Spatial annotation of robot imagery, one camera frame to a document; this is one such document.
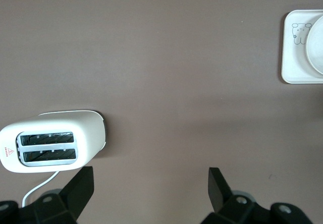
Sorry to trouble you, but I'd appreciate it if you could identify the white two-slot toaster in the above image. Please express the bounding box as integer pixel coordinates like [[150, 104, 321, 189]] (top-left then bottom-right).
[[0, 109, 110, 174]]

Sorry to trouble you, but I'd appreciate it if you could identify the white toaster power cord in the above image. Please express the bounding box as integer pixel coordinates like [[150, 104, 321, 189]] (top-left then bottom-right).
[[22, 170, 59, 207]]

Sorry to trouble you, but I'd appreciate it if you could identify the round white plate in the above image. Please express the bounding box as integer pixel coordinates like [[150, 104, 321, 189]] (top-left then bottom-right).
[[305, 16, 323, 75]]

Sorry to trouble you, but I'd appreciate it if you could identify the white tray with bear print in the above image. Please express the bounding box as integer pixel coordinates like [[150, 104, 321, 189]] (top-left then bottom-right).
[[281, 9, 323, 85]]

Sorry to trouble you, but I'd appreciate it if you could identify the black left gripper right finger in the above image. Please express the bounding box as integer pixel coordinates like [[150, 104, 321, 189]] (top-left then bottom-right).
[[201, 167, 314, 224]]

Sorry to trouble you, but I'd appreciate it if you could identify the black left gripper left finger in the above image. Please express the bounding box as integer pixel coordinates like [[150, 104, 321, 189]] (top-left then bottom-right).
[[0, 166, 95, 224]]

